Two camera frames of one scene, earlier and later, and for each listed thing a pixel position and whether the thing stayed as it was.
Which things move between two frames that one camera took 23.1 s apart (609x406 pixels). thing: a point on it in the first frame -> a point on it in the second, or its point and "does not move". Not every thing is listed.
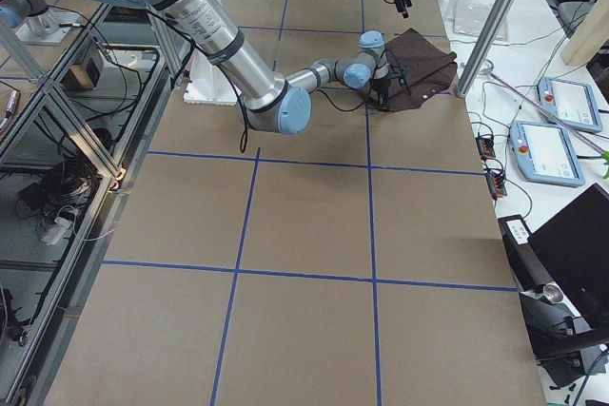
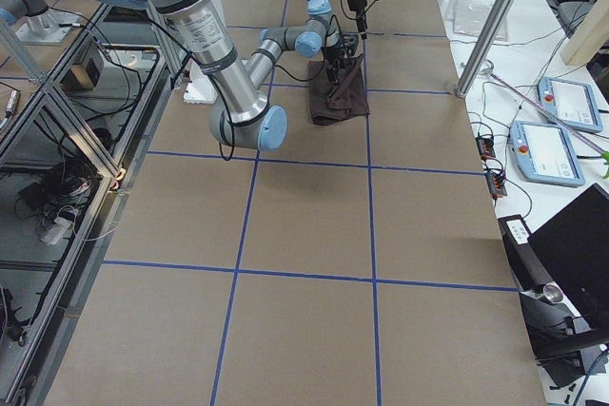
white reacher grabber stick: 487,67 does not move
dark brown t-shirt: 418,68 -> 334,102
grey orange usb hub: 485,146 does not move
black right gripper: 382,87 -> 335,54
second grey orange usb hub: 495,181 does not move
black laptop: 575,242 does not move
